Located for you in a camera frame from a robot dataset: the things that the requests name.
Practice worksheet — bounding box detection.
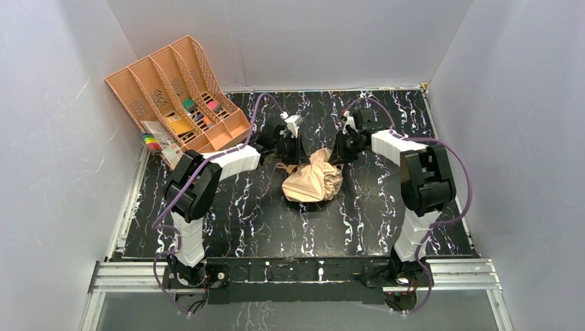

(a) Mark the beige folding umbrella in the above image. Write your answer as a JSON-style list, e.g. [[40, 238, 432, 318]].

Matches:
[[275, 148, 343, 203]]

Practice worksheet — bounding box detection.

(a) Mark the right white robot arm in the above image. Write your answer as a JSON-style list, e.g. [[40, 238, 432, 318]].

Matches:
[[329, 110, 456, 284]]

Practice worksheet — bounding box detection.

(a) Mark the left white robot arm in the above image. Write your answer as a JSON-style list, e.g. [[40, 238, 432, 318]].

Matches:
[[165, 122, 309, 287]]

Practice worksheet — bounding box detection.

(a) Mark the pink eraser block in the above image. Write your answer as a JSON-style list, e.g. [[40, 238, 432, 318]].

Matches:
[[206, 100, 223, 114]]

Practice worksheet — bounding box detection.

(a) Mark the green eraser block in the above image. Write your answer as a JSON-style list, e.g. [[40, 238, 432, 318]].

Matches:
[[182, 99, 197, 113]]

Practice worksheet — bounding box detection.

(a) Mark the yellow notepad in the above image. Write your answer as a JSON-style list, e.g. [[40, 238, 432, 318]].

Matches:
[[165, 115, 193, 135]]

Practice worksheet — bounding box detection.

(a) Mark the white paper card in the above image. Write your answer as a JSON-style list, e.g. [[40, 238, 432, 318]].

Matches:
[[141, 121, 171, 140]]

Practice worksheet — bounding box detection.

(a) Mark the orange plastic file organizer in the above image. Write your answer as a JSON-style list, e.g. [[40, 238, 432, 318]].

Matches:
[[105, 36, 251, 168]]

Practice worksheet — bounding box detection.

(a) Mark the colourful marker set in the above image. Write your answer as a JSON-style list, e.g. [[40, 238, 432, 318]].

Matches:
[[141, 132, 163, 153]]

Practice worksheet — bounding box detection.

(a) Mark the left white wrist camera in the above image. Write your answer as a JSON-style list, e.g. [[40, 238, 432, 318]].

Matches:
[[279, 112, 304, 138]]

